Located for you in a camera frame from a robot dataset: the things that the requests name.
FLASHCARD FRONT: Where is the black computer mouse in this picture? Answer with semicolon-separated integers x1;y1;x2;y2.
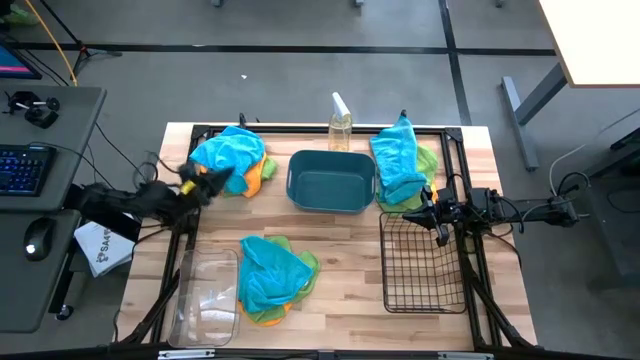
23;217;56;262

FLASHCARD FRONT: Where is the green cloth item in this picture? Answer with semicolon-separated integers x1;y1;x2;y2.
0;2;40;29

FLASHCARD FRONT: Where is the black tripod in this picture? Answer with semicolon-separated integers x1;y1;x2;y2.
37;0;124;76

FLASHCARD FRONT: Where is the black equipment stand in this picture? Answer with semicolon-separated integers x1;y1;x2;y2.
584;124;640;279

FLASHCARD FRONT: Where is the yellow cable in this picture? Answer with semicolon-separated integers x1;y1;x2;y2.
22;0;79;87

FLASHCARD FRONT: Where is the black aluminium table frame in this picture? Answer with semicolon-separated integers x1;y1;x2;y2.
112;122;539;360

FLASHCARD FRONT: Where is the black wire basket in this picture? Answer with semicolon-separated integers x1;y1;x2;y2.
378;210;469;315

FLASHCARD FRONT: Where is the computer monitor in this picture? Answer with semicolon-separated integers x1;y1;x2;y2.
0;42;44;81

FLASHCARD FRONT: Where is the black camera clamp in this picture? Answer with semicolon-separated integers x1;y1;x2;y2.
4;90;61;130

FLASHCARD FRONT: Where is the white table top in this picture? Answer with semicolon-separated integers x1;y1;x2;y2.
537;0;640;90

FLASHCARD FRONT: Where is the black backlit keyboard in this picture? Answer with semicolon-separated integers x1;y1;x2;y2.
0;143;58;197

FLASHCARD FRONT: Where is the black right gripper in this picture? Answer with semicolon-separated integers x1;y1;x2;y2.
402;187;469;248

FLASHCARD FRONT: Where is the white printed paper bag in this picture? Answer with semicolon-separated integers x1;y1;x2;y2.
73;221;136;279

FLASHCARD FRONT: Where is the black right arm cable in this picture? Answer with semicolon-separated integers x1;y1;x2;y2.
556;171;592;200

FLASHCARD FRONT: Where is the teal plastic basket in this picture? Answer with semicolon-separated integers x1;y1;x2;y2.
285;148;377;215

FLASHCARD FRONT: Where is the grey table leg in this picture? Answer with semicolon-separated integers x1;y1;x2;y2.
501;62;569;172

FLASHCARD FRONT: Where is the black floor cable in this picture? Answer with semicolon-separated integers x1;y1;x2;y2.
94;122;164;189

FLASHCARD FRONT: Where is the blue microfiber towel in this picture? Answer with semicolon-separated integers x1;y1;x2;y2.
237;235;315;315
188;125;267;196
369;115;429;206

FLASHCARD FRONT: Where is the dark grey desk top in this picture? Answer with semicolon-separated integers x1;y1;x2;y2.
0;84;108;214
0;208;84;334

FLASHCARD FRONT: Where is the clear spray bottle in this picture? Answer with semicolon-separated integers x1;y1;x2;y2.
328;91;354;153

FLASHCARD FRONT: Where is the silver metal bracket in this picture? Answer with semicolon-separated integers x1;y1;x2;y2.
157;348;216;360
437;351;496;360

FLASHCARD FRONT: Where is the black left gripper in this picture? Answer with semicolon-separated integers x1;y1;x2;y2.
177;162;235;206

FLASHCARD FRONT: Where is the clear plastic bin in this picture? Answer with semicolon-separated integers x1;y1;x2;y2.
167;248;241;349

